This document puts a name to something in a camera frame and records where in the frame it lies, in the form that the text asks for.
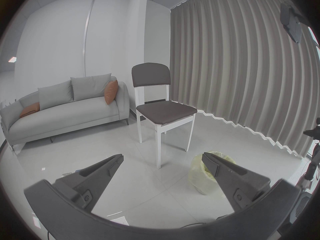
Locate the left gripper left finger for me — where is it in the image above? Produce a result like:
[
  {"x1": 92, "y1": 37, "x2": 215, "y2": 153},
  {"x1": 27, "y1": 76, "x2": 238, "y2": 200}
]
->
[{"x1": 54, "y1": 154, "x2": 125, "y2": 212}]

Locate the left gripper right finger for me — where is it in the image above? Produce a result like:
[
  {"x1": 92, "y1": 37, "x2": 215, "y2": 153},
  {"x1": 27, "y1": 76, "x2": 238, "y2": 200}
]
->
[{"x1": 202, "y1": 152, "x2": 272, "y2": 213}]

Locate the yellow plastic bag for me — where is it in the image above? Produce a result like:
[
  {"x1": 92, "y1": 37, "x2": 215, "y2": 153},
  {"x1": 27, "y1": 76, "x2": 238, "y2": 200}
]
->
[{"x1": 191, "y1": 151, "x2": 237, "y2": 196}]

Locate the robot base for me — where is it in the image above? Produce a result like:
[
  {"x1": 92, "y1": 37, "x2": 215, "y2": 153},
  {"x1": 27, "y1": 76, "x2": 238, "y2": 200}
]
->
[{"x1": 287, "y1": 181, "x2": 313, "y2": 224}]

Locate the white trash bin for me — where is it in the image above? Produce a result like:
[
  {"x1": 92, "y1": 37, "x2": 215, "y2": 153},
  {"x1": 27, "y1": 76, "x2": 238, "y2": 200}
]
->
[{"x1": 191, "y1": 156, "x2": 223, "y2": 196}]

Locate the light grey sofa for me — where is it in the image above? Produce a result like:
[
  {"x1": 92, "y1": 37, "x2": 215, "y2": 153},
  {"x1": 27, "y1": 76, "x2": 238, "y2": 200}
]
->
[{"x1": 0, "y1": 76, "x2": 130, "y2": 154}]

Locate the black tripod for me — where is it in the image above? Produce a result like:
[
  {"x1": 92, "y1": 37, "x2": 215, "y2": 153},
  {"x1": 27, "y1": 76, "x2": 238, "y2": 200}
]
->
[{"x1": 303, "y1": 118, "x2": 320, "y2": 184}]

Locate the orange pillow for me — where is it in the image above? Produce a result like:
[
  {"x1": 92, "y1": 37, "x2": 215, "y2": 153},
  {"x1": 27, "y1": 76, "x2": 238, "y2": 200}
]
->
[
  {"x1": 20, "y1": 102, "x2": 40, "y2": 118},
  {"x1": 104, "y1": 80, "x2": 119, "y2": 105}
]

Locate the grey cushion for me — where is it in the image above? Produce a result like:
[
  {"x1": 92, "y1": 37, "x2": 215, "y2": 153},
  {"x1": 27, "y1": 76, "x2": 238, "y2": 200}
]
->
[
  {"x1": 38, "y1": 80, "x2": 74, "y2": 111},
  {"x1": 70, "y1": 73, "x2": 112, "y2": 102}
]

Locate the grey white-legged chair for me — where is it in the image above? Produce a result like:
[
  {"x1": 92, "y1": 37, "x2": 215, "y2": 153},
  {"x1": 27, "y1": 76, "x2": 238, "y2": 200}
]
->
[{"x1": 132, "y1": 62, "x2": 198, "y2": 169}]

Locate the beige curtain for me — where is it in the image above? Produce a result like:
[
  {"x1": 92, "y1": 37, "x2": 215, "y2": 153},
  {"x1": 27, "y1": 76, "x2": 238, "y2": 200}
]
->
[{"x1": 170, "y1": 0, "x2": 320, "y2": 159}]

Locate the black cable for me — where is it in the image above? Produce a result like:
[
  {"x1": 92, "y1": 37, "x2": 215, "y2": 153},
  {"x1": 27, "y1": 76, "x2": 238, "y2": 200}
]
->
[{"x1": 181, "y1": 222, "x2": 206, "y2": 229}]

